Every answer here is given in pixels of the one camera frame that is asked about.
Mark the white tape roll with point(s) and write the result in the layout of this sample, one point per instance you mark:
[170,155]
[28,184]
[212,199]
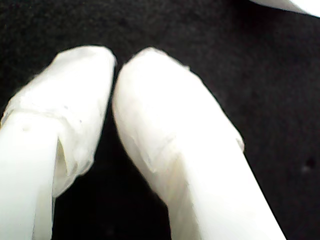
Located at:
[300,5]

